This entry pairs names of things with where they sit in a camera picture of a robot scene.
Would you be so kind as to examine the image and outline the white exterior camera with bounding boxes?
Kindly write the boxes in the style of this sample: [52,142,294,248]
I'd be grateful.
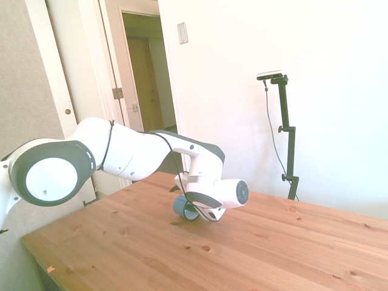
[256,69,284,81]

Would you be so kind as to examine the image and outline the white door with round hole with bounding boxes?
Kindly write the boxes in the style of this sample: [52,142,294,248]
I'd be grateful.
[24,0,81,143]

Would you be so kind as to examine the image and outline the black camera stand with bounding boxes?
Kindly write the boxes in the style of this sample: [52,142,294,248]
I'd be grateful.
[270,74,301,201]

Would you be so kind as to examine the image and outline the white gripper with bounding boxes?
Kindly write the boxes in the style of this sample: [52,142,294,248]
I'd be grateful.
[169,172,227,222]

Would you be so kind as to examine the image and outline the blue enamel mug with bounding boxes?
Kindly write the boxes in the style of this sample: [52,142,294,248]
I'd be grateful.
[172,193,200,221]

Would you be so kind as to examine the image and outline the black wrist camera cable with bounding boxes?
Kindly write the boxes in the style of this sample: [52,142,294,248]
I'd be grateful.
[98,119,227,222]

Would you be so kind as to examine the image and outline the white hinged door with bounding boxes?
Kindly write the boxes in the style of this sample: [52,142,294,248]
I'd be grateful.
[47,0,122,190]

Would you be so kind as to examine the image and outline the grey fabric room divider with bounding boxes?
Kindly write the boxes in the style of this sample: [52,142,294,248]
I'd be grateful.
[0,0,65,158]

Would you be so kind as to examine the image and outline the brown hallway door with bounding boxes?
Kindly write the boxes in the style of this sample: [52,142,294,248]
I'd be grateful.
[126,36,166,132]

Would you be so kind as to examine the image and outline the white light switch plate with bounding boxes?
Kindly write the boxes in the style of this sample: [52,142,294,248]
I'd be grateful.
[177,21,189,45]

